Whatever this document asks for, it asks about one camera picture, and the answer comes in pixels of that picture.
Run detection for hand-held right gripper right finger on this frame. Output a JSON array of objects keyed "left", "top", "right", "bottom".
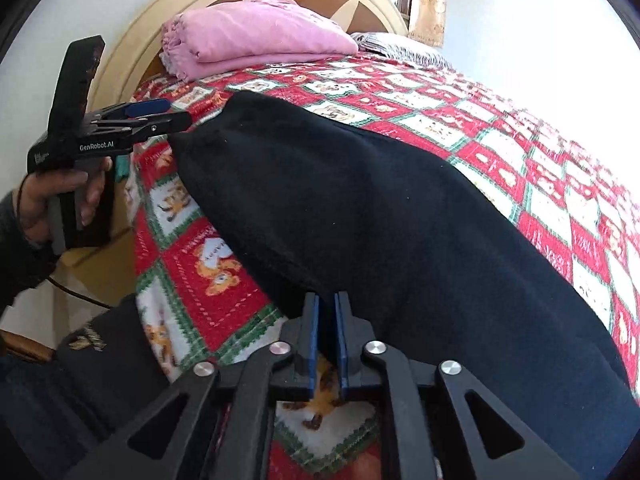
[{"left": 334, "top": 291, "right": 583, "bottom": 480}]

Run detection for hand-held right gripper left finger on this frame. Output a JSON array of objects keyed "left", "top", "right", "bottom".
[{"left": 65, "top": 292, "right": 321, "bottom": 480}]

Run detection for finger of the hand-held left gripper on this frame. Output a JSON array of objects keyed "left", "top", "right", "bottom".
[
  {"left": 92, "top": 111, "right": 195, "bottom": 143},
  {"left": 102, "top": 100, "right": 171, "bottom": 120}
]

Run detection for black pants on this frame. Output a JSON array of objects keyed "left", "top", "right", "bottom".
[{"left": 170, "top": 91, "right": 640, "bottom": 480}]

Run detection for person's left forearm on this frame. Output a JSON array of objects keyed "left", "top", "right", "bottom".
[{"left": 0, "top": 190, "right": 58, "bottom": 311}]

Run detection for person's left hand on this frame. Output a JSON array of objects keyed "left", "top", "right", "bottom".
[{"left": 17, "top": 157, "right": 113, "bottom": 246}]

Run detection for cream wooden headboard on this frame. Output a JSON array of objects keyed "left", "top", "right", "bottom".
[{"left": 87, "top": 0, "right": 410, "bottom": 111}]

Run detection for red printed blanket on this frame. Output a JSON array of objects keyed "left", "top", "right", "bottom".
[{"left": 125, "top": 52, "right": 640, "bottom": 480}]

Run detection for pink folded blanket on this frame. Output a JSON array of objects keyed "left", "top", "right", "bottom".
[{"left": 160, "top": 0, "right": 360, "bottom": 82}]

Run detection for brown wooden furniture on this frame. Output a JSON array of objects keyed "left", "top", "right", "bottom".
[{"left": 0, "top": 330, "right": 53, "bottom": 363}]

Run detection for person's dark clothing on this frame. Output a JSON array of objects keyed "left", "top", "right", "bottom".
[{"left": 0, "top": 292, "right": 171, "bottom": 480}]

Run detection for striped pillow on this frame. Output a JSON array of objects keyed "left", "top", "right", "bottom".
[{"left": 350, "top": 31, "right": 453, "bottom": 68}]

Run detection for yellow lace curtain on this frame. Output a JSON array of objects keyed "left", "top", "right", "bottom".
[{"left": 409, "top": 0, "right": 447, "bottom": 47}]

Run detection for black cable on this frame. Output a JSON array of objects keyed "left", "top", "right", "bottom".
[{"left": 45, "top": 275, "right": 115, "bottom": 309}]

